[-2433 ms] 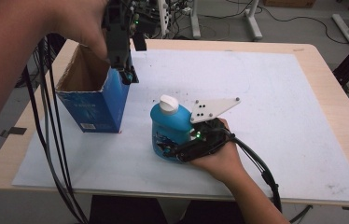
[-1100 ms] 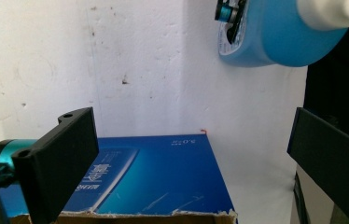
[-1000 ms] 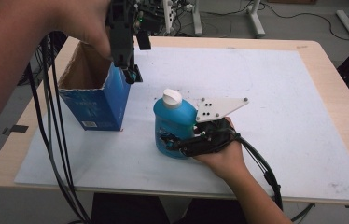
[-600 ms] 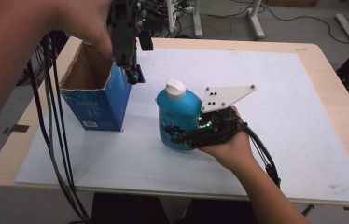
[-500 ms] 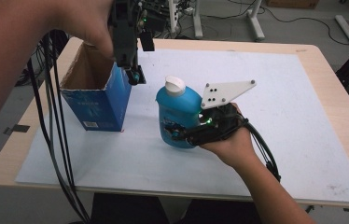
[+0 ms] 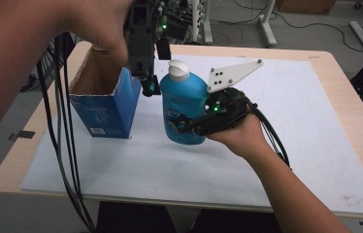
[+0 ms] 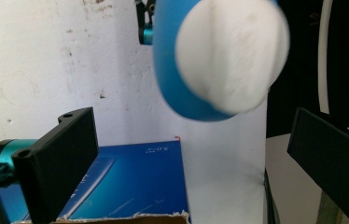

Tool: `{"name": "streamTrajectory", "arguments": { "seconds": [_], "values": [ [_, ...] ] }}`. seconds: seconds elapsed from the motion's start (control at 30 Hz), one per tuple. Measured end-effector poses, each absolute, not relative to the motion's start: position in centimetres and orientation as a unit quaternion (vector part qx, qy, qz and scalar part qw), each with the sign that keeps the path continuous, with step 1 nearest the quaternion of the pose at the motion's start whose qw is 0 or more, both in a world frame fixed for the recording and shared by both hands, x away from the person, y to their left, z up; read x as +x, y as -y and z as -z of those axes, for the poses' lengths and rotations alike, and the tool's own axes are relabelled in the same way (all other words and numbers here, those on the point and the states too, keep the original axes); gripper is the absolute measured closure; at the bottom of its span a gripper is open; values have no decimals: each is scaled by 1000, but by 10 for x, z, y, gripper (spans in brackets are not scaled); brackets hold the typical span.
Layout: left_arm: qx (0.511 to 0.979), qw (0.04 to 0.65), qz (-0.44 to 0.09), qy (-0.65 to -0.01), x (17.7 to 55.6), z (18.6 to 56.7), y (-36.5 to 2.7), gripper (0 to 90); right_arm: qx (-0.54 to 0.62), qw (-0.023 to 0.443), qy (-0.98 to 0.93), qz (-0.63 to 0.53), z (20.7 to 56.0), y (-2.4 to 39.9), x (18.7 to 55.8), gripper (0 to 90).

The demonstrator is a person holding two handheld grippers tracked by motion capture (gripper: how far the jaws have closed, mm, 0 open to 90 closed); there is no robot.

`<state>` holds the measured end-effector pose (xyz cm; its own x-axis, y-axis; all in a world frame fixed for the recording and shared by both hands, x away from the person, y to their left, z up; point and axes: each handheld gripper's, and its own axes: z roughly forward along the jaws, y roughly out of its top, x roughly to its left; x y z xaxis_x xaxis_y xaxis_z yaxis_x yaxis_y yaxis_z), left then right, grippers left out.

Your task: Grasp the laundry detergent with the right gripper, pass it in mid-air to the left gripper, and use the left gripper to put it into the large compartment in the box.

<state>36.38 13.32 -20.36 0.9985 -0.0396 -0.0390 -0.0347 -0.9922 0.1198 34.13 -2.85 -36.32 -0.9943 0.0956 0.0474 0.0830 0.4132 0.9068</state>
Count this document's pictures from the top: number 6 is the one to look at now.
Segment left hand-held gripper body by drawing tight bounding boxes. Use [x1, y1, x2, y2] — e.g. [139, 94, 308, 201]
[124, 0, 173, 81]

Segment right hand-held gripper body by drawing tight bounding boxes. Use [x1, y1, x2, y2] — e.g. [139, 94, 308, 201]
[191, 58, 265, 137]

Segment blue bottle with white cap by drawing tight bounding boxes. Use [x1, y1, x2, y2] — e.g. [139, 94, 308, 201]
[158, 59, 211, 146]

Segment blue cardboard box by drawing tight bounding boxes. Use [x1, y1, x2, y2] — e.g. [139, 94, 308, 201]
[68, 46, 143, 140]

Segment person's right hand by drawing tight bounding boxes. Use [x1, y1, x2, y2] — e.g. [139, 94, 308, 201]
[206, 90, 271, 160]

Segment person's left hand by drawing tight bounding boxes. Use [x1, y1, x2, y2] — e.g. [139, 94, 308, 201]
[64, 0, 135, 68]

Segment white table mat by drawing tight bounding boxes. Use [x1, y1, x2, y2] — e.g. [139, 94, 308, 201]
[18, 53, 363, 217]

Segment person's dark trousers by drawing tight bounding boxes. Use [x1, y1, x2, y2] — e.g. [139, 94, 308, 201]
[94, 201, 275, 233]

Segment light wooden table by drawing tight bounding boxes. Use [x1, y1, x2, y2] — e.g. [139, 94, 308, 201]
[0, 40, 363, 221]

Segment brown cardboard box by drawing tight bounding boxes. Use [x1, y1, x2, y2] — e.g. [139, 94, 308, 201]
[276, 0, 338, 16]

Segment grey tape strip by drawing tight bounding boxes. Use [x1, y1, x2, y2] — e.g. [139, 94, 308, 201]
[7, 129, 37, 143]

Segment right gripper black cable bundle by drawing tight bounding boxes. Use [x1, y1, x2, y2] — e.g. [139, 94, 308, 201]
[249, 102, 292, 170]

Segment gripper black cable bundle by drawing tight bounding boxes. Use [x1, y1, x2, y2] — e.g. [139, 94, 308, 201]
[249, 102, 292, 170]
[36, 31, 97, 233]

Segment left gripper black cable bundle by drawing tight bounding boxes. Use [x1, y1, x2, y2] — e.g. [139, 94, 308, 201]
[36, 31, 97, 233]

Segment long black floor cable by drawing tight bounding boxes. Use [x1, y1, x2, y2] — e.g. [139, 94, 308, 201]
[214, 0, 363, 53]

